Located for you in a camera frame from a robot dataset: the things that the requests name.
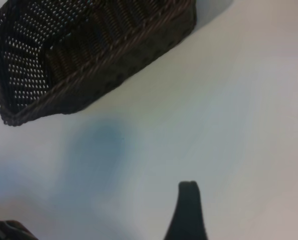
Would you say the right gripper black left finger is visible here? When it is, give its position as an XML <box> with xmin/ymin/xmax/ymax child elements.
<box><xmin>0</xmin><ymin>212</ymin><xmax>38</xmax><ymax>240</ymax></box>

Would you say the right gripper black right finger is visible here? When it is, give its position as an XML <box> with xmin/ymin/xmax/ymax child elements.
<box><xmin>163</xmin><ymin>180</ymin><xmax>209</xmax><ymax>240</ymax></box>

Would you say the dark brown woven basket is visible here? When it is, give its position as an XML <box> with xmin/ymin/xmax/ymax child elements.
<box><xmin>0</xmin><ymin>0</ymin><xmax>198</xmax><ymax>127</ymax></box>

